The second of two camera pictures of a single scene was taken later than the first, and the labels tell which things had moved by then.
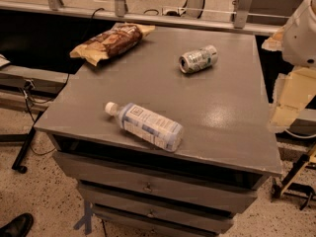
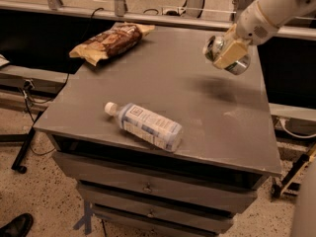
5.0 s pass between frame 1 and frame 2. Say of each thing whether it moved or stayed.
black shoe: stayed
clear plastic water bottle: stayed
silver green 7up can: moved
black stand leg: stayed
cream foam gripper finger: moved
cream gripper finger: moved
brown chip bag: stayed
